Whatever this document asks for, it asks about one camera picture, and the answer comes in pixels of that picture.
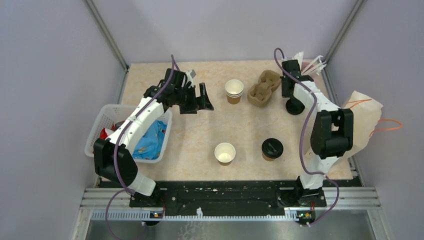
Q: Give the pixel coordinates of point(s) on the paper takeout bag orange handles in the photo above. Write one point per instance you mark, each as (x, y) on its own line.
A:
(367, 114)

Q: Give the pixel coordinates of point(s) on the brown pulp cup carrier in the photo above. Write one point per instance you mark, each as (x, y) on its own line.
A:
(260, 93)

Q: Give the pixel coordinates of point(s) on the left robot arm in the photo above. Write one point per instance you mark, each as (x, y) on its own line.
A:
(113, 158)

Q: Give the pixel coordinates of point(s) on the black lid stack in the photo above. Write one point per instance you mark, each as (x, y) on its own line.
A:
(294, 106)

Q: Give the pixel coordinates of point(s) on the red snack bag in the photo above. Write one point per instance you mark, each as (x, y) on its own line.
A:
(106, 132)

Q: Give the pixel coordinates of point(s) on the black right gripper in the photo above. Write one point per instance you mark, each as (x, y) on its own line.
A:
(284, 94)

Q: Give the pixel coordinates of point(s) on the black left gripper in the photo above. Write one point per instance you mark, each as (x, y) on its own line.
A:
(204, 103)

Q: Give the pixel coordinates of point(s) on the white plastic basket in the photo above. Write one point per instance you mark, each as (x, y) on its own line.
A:
(111, 114)

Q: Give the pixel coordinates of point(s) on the blue snack bag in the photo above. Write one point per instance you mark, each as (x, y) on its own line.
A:
(150, 144)

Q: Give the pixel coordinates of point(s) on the pink straw holder cup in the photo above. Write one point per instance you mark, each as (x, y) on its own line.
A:
(307, 68)

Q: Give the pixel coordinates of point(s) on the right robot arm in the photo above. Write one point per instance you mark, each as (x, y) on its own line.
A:
(332, 131)

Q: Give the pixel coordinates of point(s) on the stack of paper cups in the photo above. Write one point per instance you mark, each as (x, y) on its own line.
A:
(234, 89)

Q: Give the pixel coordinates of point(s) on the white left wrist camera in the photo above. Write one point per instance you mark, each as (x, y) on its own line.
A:
(190, 76)

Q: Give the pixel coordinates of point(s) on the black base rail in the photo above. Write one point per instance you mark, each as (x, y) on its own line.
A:
(231, 198)

